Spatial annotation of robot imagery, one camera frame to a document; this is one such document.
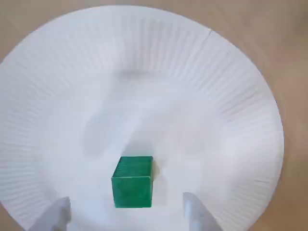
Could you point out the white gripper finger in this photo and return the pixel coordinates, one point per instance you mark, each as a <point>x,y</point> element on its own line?
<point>198,216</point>
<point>56,216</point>

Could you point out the green cube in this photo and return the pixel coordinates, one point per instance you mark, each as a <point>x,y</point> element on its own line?
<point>132,190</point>

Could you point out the white paper plate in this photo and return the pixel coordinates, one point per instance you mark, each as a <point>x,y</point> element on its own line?
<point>144,72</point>

